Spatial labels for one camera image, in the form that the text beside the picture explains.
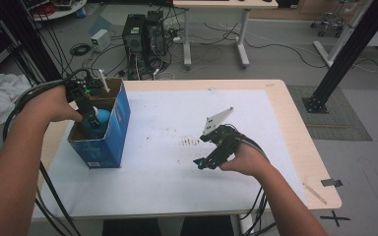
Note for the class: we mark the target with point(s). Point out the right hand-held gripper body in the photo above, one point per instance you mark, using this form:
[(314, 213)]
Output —
[(224, 139)]

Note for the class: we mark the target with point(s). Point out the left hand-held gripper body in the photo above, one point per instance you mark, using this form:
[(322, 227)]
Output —
[(82, 90)]

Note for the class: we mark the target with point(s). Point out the blue plastic bottle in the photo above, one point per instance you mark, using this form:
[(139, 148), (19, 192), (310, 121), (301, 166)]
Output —
[(97, 121)]

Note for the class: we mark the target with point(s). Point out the blue cardboard box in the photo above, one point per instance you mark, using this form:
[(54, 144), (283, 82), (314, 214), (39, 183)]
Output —
[(110, 134)]

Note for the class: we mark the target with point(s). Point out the person's right hand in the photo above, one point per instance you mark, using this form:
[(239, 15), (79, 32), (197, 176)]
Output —
[(247, 160)]

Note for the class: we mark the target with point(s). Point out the person's left hand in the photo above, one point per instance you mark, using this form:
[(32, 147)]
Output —
[(50, 105)]

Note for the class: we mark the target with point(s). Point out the white table mat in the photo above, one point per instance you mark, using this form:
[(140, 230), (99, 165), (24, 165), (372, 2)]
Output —
[(177, 183)]

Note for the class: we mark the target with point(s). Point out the small white device box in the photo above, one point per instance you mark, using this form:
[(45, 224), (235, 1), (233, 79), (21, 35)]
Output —
[(100, 40)]

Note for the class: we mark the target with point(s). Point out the white table leg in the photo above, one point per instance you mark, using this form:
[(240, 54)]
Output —
[(242, 224)]

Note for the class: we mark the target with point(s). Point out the black computer tower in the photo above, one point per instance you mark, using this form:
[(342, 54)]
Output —
[(133, 36), (156, 32)]

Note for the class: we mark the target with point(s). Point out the white cloth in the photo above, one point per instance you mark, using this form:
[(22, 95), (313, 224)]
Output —
[(0, 98)]

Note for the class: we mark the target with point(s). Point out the round white table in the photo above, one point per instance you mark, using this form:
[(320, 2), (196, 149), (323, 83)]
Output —
[(59, 10)]

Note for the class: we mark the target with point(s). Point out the dark floor mat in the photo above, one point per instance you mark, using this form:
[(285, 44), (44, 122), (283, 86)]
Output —
[(336, 121)]

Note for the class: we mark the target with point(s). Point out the black tape piece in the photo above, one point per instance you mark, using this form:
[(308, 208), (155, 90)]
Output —
[(331, 182)]

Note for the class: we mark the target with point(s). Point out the white desk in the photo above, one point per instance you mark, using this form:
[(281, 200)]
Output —
[(224, 4)]

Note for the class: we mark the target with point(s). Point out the white metal stand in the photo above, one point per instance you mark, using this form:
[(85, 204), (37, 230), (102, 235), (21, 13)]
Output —
[(341, 36)]

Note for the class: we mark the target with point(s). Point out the wheeled stool base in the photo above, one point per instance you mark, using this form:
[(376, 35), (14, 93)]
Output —
[(329, 21)]

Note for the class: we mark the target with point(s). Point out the black frame post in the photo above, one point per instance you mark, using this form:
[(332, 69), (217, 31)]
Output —
[(29, 46)]

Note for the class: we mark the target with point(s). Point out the black aluminium post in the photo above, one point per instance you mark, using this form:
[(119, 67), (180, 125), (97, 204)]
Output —
[(351, 55)]

